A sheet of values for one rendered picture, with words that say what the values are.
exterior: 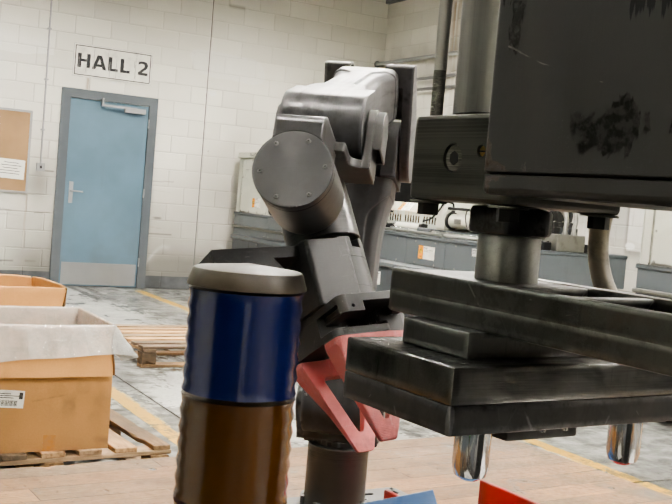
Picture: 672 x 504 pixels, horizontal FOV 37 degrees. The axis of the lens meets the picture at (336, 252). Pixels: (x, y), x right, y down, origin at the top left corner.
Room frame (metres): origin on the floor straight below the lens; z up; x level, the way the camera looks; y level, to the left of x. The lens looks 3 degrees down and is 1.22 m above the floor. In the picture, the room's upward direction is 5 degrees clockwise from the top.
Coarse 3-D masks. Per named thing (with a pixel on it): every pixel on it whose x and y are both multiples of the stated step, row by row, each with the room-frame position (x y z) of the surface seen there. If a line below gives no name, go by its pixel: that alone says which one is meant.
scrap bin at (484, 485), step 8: (480, 480) 0.97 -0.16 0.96; (480, 488) 0.97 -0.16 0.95; (488, 488) 0.96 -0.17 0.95; (496, 488) 0.95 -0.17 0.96; (504, 488) 0.95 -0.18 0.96; (384, 496) 0.91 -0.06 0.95; (392, 496) 0.90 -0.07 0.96; (480, 496) 0.97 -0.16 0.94; (488, 496) 0.96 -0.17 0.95; (496, 496) 0.95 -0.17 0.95; (504, 496) 0.94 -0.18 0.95; (512, 496) 0.93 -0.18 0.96; (520, 496) 0.93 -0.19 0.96
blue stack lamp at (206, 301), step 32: (192, 288) 0.32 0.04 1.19; (192, 320) 0.32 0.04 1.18; (224, 320) 0.31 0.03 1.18; (256, 320) 0.31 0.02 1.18; (288, 320) 0.32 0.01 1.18; (192, 352) 0.32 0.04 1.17; (224, 352) 0.31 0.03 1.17; (256, 352) 0.31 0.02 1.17; (288, 352) 0.32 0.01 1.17; (192, 384) 0.32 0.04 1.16; (224, 384) 0.31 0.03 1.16; (256, 384) 0.31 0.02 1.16; (288, 384) 0.32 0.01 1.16
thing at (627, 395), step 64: (512, 256) 0.57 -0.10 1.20; (448, 320) 0.57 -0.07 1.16; (512, 320) 0.53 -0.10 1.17; (576, 320) 0.49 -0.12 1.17; (640, 320) 0.46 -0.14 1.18; (384, 384) 0.56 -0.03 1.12; (448, 384) 0.51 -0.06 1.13; (512, 384) 0.53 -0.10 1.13; (576, 384) 0.56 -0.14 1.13; (640, 384) 0.59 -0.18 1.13
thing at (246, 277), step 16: (192, 272) 0.32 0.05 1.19; (208, 272) 0.32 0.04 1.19; (224, 272) 0.31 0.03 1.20; (240, 272) 0.31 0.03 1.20; (256, 272) 0.32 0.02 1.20; (272, 272) 0.32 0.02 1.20; (288, 272) 0.32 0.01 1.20; (208, 288) 0.31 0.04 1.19; (224, 288) 0.31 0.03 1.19; (240, 288) 0.31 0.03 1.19; (256, 288) 0.31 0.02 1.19; (272, 288) 0.31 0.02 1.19; (288, 288) 0.32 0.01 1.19; (304, 288) 0.33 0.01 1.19
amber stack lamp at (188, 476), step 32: (192, 416) 0.32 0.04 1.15; (224, 416) 0.31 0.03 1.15; (256, 416) 0.31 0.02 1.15; (288, 416) 0.32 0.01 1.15; (192, 448) 0.32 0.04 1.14; (224, 448) 0.31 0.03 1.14; (256, 448) 0.31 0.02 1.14; (288, 448) 0.33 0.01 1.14; (192, 480) 0.32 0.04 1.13; (224, 480) 0.31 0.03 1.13; (256, 480) 0.31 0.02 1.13; (288, 480) 0.33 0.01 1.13
